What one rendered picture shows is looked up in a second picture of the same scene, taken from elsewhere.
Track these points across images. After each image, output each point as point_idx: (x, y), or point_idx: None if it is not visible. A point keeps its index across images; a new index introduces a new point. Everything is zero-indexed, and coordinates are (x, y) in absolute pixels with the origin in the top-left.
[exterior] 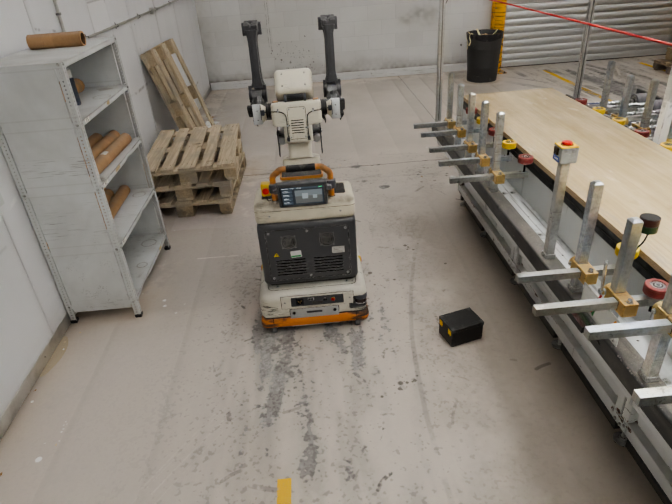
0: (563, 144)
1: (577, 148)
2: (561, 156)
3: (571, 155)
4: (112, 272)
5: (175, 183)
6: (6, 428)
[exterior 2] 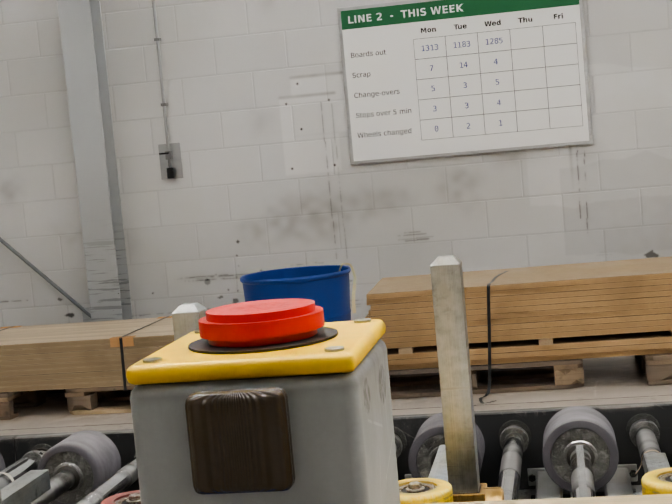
0: (265, 342)
1: (383, 345)
2: (365, 472)
3: (384, 437)
4: None
5: None
6: None
